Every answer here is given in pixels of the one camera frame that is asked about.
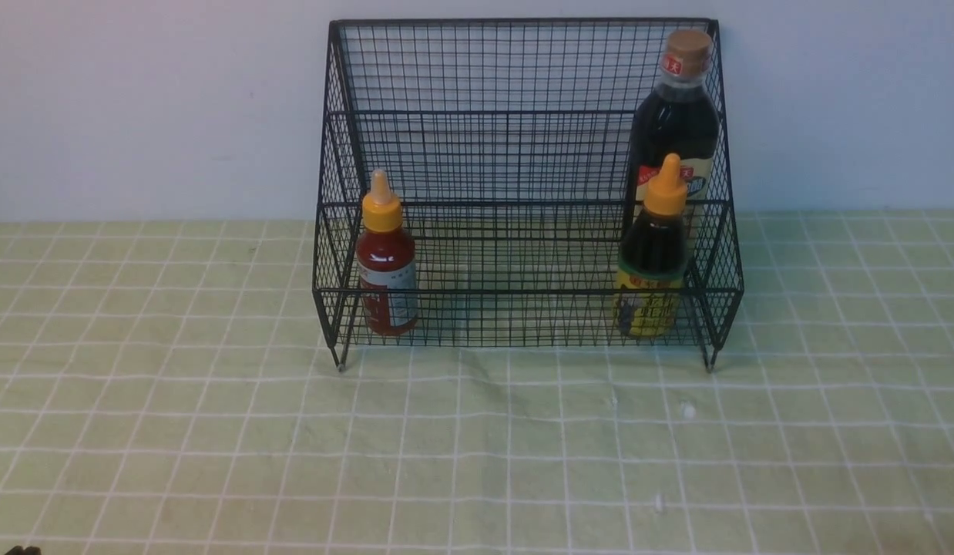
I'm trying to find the black wire mesh rack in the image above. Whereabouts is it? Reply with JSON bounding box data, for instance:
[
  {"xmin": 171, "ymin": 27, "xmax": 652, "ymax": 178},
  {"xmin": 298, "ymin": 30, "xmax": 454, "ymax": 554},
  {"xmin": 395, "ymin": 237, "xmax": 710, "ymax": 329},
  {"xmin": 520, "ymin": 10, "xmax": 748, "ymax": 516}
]
[{"xmin": 312, "ymin": 17, "xmax": 745, "ymax": 372}]

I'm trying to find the small dark bottle yellow label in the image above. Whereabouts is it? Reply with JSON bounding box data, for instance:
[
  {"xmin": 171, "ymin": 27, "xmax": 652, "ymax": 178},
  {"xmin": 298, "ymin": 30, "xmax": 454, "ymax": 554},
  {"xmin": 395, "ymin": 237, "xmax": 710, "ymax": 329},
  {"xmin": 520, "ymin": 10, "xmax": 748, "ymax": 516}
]
[{"xmin": 612, "ymin": 153, "xmax": 688, "ymax": 338}]

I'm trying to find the red sauce bottle yellow cap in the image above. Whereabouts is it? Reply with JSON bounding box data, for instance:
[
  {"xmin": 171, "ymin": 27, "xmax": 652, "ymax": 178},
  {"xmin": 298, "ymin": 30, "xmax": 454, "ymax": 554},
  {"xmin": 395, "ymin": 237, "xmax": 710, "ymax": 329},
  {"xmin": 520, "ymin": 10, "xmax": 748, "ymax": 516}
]
[{"xmin": 356, "ymin": 170, "xmax": 418, "ymax": 336}]

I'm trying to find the tall dark vinegar bottle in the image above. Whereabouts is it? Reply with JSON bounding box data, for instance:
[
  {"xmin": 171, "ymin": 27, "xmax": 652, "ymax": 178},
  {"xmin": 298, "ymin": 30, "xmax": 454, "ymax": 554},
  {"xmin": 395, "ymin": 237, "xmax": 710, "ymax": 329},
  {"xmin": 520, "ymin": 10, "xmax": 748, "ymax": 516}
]
[{"xmin": 626, "ymin": 29, "xmax": 721, "ymax": 248}]

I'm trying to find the green checkered tablecloth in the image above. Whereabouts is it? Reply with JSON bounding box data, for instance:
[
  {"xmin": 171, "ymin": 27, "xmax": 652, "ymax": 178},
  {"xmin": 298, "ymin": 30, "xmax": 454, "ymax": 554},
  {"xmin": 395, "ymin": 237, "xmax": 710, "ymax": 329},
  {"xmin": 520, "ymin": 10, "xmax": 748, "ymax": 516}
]
[{"xmin": 0, "ymin": 211, "xmax": 954, "ymax": 554}]

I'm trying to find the small black object at edge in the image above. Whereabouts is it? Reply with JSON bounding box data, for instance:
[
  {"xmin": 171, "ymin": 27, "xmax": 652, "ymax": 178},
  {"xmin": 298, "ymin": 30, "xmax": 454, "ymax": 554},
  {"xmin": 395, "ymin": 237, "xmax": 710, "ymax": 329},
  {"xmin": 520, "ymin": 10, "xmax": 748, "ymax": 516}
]
[{"xmin": 5, "ymin": 546, "xmax": 42, "ymax": 555}]

